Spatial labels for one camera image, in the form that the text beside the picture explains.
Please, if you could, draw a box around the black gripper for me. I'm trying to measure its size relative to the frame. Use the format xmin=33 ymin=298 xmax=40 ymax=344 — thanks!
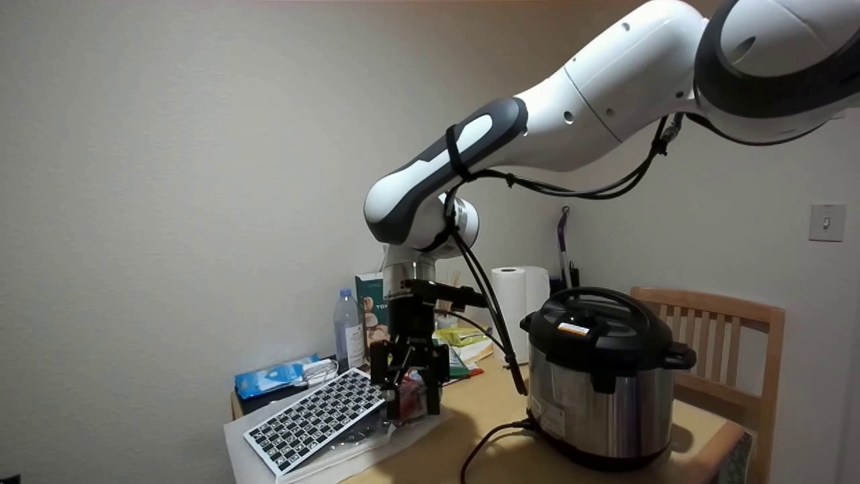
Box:
xmin=369 ymin=293 xmax=452 ymax=418

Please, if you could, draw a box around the steel rice cooker black lid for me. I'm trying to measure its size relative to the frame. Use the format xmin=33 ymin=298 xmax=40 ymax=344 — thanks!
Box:
xmin=518 ymin=284 xmax=699 ymax=475

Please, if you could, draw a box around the red snack package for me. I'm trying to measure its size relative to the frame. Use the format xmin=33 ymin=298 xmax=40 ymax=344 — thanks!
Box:
xmin=393 ymin=359 xmax=443 ymax=428

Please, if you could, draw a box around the yellow green book stack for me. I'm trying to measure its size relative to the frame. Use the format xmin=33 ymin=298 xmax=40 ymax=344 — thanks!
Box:
xmin=435 ymin=323 xmax=498 ymax=366

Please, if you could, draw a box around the clear plastic water bottle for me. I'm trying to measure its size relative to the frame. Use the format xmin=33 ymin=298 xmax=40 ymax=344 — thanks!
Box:
xmin=333 ymin=288 xmax=369 ymax=374

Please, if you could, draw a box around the checkerboard calibration board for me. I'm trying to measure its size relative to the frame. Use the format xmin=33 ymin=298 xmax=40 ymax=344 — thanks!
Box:
xmin=241 ymin=366 xmax=400 ymax=479

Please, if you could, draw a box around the blue packet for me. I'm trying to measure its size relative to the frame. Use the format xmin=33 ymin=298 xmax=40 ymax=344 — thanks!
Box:
xmin=233 ymin=355 xmax=338 ymax=415

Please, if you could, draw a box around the white paper towel roll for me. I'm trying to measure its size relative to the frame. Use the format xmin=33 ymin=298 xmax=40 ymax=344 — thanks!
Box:
xmin=487 ymin=264 xmax=550 ymax=368

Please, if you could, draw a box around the dark upright utensil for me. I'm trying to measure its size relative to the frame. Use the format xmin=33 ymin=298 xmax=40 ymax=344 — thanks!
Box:
xmin=556 ymin=204 xmax=581 ymax=296

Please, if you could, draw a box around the wooden chair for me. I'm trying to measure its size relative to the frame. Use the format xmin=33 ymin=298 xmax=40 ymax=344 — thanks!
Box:
xmin=628 ymin=284 xmax=787 ymax=484

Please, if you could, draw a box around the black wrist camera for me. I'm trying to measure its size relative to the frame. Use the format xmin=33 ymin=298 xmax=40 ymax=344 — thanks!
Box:
xmin=400 ymin=276 xmax=492 ymax=312

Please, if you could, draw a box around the white wall light switch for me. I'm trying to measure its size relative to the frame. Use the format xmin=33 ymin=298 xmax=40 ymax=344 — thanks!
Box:
xmin=807 ymin=200 xmax=847 ymax=243

